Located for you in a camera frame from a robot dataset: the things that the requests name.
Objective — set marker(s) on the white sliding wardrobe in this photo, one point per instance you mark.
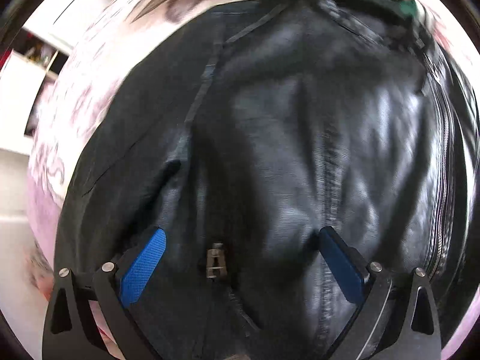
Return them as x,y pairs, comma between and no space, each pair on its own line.
37,36

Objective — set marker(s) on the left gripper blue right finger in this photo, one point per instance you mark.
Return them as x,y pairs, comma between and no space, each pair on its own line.
394,319

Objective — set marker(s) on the floral purple bed blanket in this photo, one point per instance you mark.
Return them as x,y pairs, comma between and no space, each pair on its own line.
112,46

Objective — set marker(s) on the black leather jacket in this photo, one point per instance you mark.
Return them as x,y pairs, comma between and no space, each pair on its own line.
245,132

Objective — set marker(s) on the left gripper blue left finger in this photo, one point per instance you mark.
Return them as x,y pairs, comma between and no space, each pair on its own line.
70,330

